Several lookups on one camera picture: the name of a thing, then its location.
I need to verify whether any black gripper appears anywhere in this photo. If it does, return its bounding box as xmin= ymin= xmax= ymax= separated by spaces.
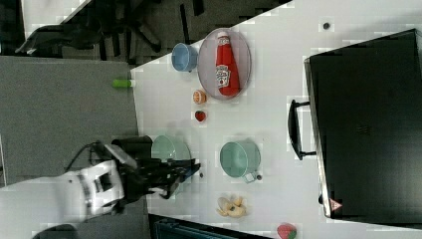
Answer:
xmin=118 ymin=158 xmax=201 ymax=203

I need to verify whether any silver black toaster oven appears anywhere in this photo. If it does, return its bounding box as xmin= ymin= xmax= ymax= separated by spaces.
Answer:
xmin=304 ymin=29 xmax=422 ymax=228

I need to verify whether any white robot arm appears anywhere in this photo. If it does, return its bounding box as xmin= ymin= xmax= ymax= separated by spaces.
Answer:
xmin=1 ymin=158 xmax=201 ymax=239

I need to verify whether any green colander basket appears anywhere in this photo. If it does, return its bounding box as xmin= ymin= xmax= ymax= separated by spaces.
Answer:
xmin=151 ymin=135 xmax=191 ymax=161

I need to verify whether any black frying pan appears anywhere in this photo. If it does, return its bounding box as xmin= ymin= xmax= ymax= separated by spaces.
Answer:
xmin=111 ymin=135 xmax=152 ymax=160

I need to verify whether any yellow peeled banana toy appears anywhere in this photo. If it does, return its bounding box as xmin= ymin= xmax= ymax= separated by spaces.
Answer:
xmin=216 ymin=197 xmax=247 ymax=218

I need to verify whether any red strawberry toy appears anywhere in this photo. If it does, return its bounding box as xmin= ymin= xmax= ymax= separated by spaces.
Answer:
xmin=195 ymin=111 xmax=206 ymax=122

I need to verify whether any green mug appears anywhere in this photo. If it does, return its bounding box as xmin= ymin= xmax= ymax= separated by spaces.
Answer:
xmin=219 ymin=139 xmax=261 ymax=183

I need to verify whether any orange half toy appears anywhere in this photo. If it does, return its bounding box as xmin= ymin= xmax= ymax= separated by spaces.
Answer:
xmin=193 ymin=90 xmax=207 ymax=105

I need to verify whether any green marker pen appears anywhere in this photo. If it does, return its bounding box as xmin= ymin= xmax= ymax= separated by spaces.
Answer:
xmin=112 ymin=80 xmax=136 ymax=89

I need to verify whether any red ketchup bottle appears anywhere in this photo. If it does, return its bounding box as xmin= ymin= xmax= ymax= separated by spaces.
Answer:
xmin=215 ymin=32 xmax=240 ymax=97

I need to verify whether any blue cup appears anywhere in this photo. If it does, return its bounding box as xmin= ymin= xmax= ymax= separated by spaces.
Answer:
xmin=171 ymin=43 xmax=198 ymax=72

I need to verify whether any pink red fruit toy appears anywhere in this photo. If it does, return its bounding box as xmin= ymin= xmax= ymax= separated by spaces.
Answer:
xmin=277 ymin=223 xmax=297 ymax=239

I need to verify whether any grey round plate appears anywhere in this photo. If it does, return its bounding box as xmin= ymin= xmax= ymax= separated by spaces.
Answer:
xmin=197 ymin=28 xmax=251 ymax=101

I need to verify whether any black office chair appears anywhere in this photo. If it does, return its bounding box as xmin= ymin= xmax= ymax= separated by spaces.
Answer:
xmin=15 ymin=0 xmax=161 ymax=55

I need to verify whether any dark blue table rail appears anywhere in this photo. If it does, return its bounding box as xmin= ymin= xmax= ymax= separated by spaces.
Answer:
xmin=148 ymin=213 xmax=270 ymax=239

